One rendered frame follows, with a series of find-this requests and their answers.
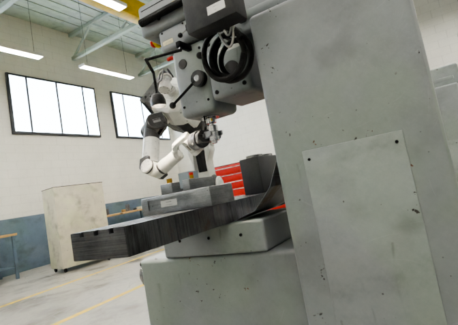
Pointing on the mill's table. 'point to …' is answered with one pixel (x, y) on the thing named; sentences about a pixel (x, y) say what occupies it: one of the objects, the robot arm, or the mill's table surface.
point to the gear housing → (170, 35)
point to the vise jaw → (170, 188)
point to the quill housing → (182, 73)
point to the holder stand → (257, 172)
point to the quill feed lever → (199, 80)
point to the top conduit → (161, 12)
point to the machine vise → (189, 197)
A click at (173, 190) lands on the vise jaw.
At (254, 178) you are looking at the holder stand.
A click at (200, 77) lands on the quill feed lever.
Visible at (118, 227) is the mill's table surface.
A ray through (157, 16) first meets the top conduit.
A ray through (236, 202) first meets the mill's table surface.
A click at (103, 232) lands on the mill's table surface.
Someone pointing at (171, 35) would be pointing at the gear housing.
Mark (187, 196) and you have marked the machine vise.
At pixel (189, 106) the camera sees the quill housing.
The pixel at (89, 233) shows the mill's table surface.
